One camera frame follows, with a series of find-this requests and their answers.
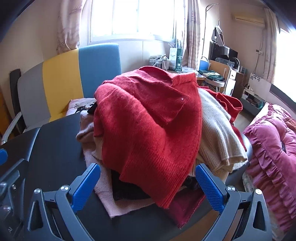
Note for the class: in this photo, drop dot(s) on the grey yellow blue armchair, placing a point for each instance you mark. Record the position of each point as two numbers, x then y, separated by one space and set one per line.
60 81

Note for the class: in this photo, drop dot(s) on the wooden wardrobe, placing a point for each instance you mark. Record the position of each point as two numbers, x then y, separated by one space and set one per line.
3 111

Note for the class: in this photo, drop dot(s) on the cluttered wooden desk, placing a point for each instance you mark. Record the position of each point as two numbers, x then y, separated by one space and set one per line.
200 80

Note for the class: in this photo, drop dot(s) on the pink ruffled quilt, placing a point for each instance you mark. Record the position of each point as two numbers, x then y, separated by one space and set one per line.
272 157

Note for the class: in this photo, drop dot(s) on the white floral panel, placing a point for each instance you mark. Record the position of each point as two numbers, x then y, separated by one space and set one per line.
259 83

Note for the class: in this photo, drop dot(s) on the black monitor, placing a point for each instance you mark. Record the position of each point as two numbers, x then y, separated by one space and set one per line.
216 52

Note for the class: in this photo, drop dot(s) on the bright side window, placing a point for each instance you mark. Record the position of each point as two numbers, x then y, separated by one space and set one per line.
286 62

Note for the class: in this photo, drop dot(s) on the black garment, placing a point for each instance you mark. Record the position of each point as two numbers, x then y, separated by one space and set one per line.
124 190

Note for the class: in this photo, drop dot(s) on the light wooden board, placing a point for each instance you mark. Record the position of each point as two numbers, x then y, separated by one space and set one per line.
218 67

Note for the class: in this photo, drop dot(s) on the pink cat print pillow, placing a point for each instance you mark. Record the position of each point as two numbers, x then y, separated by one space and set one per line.
78 106

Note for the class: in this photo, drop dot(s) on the brown cloth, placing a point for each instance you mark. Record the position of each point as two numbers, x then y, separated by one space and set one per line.
291 122

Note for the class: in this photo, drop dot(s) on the red knit sweater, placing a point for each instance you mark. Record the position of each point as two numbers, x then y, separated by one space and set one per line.
143 129

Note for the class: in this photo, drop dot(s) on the green cloth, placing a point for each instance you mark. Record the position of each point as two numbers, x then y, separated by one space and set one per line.
211 74

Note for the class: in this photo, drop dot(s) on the green paper bag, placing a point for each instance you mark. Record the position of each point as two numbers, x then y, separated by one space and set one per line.
178 60

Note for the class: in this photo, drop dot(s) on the pink patterned curtain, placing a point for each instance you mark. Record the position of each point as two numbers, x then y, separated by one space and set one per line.
192 34
270 46
69 27

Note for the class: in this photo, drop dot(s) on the small round white table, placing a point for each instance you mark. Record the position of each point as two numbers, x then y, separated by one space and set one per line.
216 83

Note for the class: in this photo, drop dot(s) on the grey hanging garment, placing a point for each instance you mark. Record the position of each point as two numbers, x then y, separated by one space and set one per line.
219 38

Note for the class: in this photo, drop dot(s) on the blue container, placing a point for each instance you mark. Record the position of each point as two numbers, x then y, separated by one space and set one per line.
204 64

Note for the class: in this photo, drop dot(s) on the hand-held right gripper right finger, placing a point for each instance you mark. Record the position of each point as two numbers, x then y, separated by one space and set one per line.
209 187

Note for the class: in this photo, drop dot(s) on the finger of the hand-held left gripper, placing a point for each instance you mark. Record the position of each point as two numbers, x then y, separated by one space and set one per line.
2 156

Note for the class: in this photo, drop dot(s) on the beige knit sweater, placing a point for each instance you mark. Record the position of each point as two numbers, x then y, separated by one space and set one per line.
219 132

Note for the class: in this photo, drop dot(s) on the cluster of white bottles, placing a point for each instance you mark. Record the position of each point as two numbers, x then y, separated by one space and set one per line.
159 62

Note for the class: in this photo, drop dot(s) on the metal coat stand pole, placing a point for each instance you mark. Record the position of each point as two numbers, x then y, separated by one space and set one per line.
204 34

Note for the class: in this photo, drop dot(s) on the wooden drawer cabinet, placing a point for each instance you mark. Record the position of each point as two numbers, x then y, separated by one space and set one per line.
235 81

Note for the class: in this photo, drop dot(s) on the pink knit sweater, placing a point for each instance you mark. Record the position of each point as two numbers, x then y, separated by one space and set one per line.
92 148

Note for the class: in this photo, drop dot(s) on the white paper bag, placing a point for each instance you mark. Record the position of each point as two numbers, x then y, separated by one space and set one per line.
172 58

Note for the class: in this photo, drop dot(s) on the white air conditioner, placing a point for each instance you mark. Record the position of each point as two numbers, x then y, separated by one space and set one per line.
248 19

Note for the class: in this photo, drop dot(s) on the red knit garment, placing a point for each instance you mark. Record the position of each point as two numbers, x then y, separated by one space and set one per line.
227 104

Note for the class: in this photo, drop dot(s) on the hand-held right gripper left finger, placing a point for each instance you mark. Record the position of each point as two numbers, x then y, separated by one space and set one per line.
86 185

